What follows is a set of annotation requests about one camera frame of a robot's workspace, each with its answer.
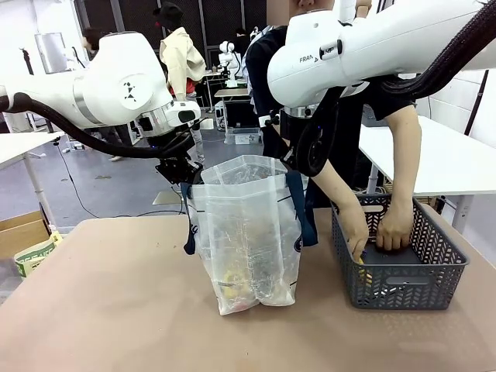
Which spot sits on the yellow snack packet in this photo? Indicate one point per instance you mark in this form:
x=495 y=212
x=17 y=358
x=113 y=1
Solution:
x=234 y=284

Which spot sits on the brown background table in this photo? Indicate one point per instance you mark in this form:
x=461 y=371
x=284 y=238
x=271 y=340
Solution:
x=232 y=93

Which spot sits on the person's left forearm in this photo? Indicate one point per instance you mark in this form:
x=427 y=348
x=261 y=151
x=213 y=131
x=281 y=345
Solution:
x=403 y=162

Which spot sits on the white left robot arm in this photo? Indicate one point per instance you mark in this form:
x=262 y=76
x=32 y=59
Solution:
x=116 y=89

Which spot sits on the black slanted stand pole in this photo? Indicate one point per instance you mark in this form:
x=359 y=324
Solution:
x=476 y=104

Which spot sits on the white desk with leg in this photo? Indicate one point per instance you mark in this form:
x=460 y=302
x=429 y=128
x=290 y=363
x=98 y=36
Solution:
x=19 y=147

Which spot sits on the person's right hand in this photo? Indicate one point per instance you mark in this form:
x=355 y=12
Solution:
x=357 y=232

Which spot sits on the white side table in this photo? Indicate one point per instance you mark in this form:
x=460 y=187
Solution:
x=445 y=162

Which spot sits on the green and white paper bag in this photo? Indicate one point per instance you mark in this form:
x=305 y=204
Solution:
x=33 y=259

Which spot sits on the person in black t-shirt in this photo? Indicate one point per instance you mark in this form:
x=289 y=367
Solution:
x=356 y=147

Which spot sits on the black tripod stand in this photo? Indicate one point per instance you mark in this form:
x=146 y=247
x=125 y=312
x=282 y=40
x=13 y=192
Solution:
x=27 y=62

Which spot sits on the yellow packaged item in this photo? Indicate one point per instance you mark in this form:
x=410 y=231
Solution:
x=364 y=271

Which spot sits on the person's right forearm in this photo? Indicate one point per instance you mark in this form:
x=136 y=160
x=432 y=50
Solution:
x=333 y=186

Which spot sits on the small white humanoid robot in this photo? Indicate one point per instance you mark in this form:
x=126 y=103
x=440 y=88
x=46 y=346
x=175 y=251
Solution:
x=228 y=58

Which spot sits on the clear plastic storage box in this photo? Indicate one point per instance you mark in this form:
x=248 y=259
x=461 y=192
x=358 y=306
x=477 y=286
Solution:
x=242 y=136

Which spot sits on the grey framed board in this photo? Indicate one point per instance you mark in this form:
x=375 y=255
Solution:
x=50 y=52

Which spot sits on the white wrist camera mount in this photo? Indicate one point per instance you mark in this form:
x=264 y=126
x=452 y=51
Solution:
x=267 y=120

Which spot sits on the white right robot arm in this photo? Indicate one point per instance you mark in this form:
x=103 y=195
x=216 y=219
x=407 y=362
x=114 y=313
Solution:
x=387 y=38

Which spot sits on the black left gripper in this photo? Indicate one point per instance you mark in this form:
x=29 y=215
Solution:
x=176 y=168

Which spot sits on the black box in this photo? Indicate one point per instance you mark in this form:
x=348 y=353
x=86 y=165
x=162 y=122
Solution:
x=395 y=257

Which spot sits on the person's left hand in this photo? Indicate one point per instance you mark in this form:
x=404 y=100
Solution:
x=395 y=232

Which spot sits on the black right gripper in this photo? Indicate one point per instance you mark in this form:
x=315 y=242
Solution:
x=290 y=131

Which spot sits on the brown cardboard box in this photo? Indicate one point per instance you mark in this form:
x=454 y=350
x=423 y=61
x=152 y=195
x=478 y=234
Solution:
x=19 y=236

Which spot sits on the grey floor plate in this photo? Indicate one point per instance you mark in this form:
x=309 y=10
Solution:
x=166 y=198

